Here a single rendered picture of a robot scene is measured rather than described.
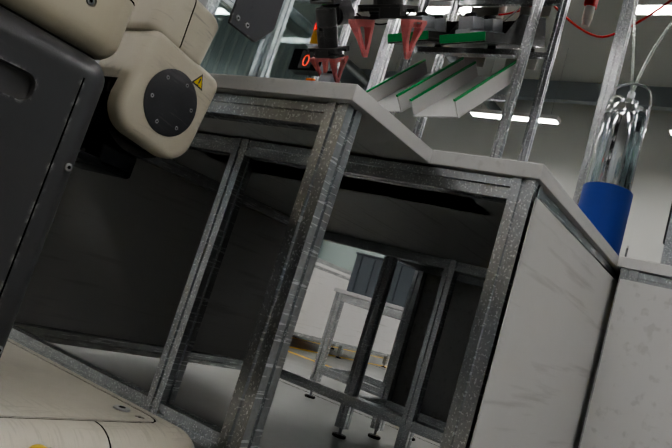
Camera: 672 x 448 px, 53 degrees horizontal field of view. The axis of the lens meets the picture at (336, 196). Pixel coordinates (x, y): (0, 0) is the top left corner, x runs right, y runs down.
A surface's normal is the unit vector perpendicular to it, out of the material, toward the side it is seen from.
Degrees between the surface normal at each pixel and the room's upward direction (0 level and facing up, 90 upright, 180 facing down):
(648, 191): 90
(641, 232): 90
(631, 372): 90
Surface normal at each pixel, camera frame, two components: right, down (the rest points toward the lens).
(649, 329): -0.52, -0.29
